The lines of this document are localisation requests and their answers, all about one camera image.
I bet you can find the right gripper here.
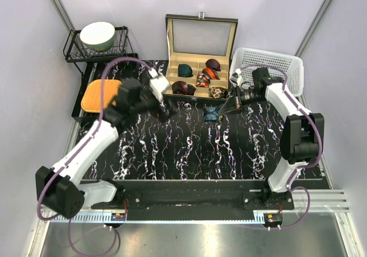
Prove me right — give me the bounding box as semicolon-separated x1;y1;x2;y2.
218;85;264;116

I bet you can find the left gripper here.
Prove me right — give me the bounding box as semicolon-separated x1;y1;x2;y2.
130;77;177;123

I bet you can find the blue patterned necktie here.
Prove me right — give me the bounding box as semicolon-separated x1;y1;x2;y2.
203;106;222;122

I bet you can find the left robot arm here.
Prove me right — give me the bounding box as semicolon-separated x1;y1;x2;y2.
35;76;174;219

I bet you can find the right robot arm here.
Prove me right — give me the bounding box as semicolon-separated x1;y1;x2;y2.
218;64;325;209

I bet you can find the beige floral rolled tie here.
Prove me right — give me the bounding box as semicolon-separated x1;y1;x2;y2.
209;87;228;99

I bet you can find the dark red rolled tie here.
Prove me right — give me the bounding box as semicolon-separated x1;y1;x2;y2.
171;81;196;96

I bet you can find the orange striped rolled tie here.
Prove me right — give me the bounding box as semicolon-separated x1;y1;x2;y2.
202;68;220;80

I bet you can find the red floral rolled tie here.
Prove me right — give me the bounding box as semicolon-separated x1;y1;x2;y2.
196;74;210;88

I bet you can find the dark green rolled tie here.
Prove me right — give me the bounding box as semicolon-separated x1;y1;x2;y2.
178;64;193;78

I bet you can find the maroon striped rolled tie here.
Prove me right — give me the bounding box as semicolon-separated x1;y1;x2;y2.
205;59;221;72

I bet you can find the black tray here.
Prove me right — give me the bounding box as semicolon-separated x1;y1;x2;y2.
72;59;140;123

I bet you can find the black tie storage box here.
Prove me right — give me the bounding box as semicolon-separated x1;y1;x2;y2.
165;13;238;104

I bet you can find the white plastic basket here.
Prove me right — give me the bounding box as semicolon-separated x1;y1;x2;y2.
229;47;304;97

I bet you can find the white green bowl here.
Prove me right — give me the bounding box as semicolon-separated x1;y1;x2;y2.
80;22;115;52

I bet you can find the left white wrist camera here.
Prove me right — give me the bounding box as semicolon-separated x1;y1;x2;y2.
148;68;170;102

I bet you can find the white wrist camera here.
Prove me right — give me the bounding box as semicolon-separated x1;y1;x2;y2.
148;68;170;102
229;68;243;87

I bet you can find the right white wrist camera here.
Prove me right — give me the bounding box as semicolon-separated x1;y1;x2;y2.
229;68;243;87

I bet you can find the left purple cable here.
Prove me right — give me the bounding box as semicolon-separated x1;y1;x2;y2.
37;56;158;255

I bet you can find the purple cable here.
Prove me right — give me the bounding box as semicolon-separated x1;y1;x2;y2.
237;64;323;231
37;56;158;255

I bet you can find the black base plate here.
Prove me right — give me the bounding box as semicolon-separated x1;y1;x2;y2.
92;180;295;224

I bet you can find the black wire dish rack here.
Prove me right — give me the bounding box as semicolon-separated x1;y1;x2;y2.
63;26;133;63

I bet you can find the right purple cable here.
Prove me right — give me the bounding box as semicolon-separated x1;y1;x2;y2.
237;64;323;231

